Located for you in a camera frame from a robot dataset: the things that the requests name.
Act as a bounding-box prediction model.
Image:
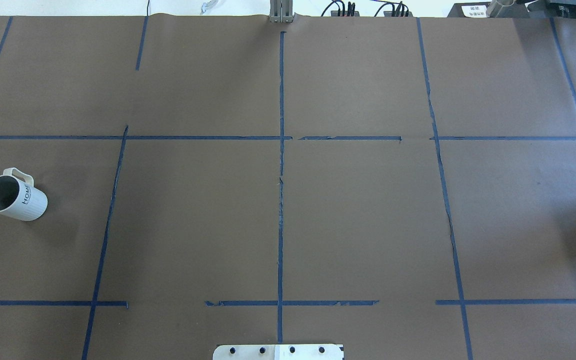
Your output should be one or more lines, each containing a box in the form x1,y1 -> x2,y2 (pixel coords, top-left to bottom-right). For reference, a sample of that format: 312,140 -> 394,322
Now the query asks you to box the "aluminium frame post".
269,0 -> 295,24

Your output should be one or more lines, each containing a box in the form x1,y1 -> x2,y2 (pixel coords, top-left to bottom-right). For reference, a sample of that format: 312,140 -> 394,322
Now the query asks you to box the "small metal cup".
486,0 -> 516,18

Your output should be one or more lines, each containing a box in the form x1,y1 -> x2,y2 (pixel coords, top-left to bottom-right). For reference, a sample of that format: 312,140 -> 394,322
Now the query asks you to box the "black labelled box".
446,2 -> 490,19

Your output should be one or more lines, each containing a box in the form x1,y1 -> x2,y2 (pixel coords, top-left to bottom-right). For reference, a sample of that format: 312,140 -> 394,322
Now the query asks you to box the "white ribbed mug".
0,167 -> 48,222

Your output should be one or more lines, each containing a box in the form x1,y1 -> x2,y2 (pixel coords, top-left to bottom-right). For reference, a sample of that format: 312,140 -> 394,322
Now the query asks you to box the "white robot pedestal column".
212,343 -> 345,360

